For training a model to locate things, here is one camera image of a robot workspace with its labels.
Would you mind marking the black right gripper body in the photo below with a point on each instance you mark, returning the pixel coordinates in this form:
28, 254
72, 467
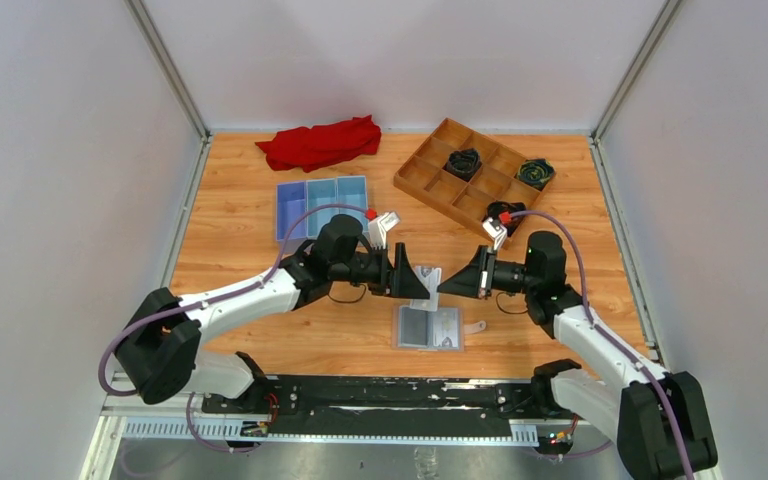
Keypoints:
484, 271

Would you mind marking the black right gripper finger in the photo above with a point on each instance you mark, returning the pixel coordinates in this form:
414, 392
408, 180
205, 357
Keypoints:
466, 282
481, 257

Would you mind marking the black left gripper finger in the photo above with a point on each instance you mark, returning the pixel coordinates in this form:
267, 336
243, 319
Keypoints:
405, 284
401, 261

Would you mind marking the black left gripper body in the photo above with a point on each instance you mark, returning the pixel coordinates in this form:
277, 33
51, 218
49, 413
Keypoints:
389, 270

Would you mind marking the white silver card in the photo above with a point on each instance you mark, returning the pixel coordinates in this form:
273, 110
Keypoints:
430, 277

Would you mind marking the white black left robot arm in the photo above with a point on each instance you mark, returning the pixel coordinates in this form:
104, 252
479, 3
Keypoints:
161, 348

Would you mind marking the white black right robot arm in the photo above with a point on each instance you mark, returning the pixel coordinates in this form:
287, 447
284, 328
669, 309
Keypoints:
622, 371

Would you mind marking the white VIP card in sleeve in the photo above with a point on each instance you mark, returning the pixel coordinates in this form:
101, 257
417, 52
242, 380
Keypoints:
445, 324

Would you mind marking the black red rolled sock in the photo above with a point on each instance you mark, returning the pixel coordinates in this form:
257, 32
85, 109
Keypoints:
497, 209

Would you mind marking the brown wooden divided tray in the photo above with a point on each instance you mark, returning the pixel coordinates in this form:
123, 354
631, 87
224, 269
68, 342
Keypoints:
423, 176

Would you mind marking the black rolled sock in tray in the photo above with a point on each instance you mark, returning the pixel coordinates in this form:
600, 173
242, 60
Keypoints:
464, 164

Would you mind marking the black yellow rolled sock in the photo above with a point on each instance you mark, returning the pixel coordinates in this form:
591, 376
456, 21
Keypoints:
536, 173

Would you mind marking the red cloth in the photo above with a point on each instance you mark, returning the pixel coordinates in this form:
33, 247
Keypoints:
320, 146

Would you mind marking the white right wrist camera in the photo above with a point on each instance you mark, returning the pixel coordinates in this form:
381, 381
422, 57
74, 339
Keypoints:
498, 229

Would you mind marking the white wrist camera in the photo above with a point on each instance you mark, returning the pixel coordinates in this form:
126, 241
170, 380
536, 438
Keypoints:
379, 224
498, 229

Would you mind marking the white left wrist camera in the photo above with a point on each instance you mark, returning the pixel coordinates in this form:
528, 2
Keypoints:
379, 224

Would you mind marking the aluminium frame rail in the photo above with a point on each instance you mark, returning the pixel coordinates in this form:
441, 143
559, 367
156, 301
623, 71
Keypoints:
177, 419

